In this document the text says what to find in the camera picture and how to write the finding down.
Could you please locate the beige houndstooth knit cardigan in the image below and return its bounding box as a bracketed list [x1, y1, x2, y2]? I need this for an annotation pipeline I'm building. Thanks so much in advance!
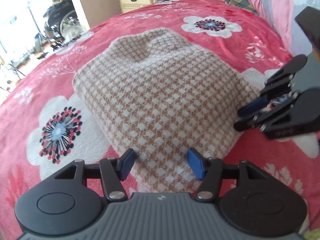
[73, 28, 259, 192]

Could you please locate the pink grey floral quilt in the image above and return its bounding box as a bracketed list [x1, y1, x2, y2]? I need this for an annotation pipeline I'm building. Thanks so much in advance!
[248, 0, 319, 56]

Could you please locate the plaid pillow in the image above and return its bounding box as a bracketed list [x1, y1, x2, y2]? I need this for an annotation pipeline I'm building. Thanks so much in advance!
[225, 0, 259, 16]

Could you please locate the black wheelchair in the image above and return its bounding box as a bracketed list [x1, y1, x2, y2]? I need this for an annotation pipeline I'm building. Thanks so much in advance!
[35, 0, 84, 51]

